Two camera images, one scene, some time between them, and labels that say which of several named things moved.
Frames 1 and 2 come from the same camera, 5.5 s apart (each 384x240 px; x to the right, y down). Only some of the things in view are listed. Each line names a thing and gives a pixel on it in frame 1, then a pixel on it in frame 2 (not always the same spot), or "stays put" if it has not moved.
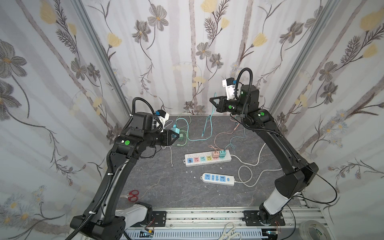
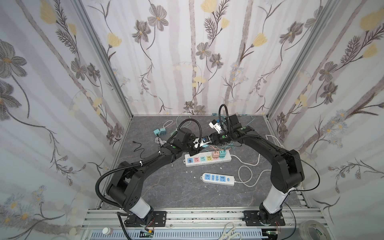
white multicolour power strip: x=199 y=159 stays put
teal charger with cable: x=177 y=130 → x=213 y=114
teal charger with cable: x=222 y=153 stays put
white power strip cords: x=251 y=170 stays put
